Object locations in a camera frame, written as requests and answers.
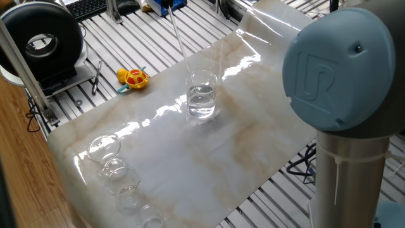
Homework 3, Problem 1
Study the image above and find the large empty glass beaker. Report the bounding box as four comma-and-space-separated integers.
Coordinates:
87, 134, 126, 178

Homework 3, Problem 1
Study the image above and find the medium empty glass beaker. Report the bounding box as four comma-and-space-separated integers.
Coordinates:
106, 167, 142, 216

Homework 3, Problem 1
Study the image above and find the small empty glass beaker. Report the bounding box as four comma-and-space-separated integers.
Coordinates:
137, 204, 166, 228

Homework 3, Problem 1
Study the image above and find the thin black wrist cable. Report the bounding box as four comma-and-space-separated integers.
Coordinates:
218, 0, 234, 20

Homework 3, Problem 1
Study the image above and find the blue tissue pack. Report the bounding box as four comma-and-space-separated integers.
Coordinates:
145, 0, 187, 17

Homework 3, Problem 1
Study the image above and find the clear glass stirring rod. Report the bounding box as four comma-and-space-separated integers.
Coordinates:
166, 5, 196, 86

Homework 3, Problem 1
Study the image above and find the black computer keyboard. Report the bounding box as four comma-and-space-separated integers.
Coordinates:
65, 0, 108, 22

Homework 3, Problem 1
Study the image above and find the glass beaker with water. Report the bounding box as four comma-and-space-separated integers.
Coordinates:
185, 70, 219, 120

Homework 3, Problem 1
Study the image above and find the black ring shaped device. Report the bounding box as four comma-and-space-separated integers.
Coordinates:
0, 1, 94, 98

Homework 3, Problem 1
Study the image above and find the black pen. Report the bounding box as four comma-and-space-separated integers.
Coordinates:
91, 60, 103, 95

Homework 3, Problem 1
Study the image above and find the yellow orange turtle toy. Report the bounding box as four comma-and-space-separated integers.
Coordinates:
116, 65, 151, 94

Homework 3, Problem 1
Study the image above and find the black floor cable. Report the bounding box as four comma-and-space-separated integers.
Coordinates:
25, 96, 42, 133

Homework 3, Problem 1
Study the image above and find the aluminium frame strut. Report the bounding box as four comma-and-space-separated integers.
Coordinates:
0, 18, 61, 127
105, 0, 124, 25

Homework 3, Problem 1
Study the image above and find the black computer mouse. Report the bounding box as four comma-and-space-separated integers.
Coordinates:
116, 0, 142, 15

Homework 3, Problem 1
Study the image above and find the white cable tie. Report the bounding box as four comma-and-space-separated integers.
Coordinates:
318, 148, 405, 206

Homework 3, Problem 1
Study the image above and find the glossy marble pattern mat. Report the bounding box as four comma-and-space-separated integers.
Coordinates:
46, 0, 317, 228

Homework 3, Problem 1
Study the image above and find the coiled black cable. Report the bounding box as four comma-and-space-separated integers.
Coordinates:
286, 142, 317, 185

